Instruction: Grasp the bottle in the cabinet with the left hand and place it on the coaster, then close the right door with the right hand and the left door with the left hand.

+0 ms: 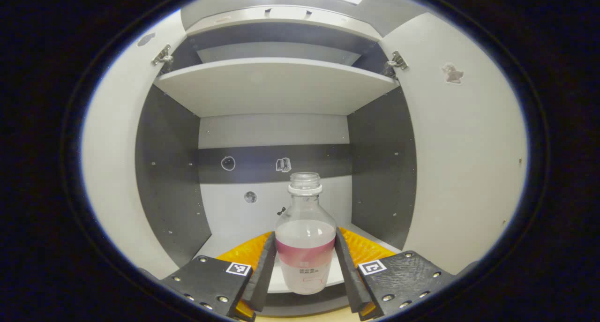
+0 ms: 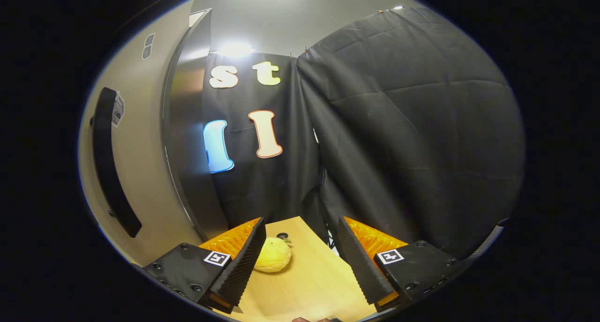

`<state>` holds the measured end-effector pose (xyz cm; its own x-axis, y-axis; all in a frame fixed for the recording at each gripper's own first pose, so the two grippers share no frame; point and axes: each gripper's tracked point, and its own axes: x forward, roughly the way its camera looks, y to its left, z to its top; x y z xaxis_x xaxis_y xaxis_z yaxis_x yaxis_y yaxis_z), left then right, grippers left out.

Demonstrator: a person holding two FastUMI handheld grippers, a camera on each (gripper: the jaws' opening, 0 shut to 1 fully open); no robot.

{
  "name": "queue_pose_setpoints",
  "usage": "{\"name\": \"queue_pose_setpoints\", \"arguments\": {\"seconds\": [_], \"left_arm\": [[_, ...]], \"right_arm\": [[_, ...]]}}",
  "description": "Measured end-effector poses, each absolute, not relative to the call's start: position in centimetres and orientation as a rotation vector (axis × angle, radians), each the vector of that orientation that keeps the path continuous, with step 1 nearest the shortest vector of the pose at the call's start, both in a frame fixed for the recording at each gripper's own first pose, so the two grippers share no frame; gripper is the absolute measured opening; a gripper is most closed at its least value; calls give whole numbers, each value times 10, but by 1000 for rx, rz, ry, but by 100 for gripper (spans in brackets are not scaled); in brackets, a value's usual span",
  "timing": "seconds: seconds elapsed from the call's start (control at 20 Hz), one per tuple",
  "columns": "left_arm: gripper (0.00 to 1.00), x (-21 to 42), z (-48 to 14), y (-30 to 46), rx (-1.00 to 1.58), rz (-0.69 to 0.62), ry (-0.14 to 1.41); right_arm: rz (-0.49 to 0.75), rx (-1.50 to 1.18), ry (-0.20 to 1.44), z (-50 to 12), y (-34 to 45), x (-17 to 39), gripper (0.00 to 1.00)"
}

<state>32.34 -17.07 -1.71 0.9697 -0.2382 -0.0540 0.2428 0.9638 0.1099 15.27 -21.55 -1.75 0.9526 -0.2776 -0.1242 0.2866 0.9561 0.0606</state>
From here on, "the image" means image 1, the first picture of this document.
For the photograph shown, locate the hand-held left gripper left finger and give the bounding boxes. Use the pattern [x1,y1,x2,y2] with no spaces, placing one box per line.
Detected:
[159,231,278,322]

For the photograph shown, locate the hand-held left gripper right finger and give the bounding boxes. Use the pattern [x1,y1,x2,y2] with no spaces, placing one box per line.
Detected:
[334,227,458,322]

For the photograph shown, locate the clear bottle with pink label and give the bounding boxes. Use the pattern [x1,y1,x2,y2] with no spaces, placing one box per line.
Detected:
[275,172,337,295]

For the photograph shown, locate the white and grey cabinet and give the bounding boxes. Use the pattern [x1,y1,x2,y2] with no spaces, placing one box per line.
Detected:
[135,22,418,318]

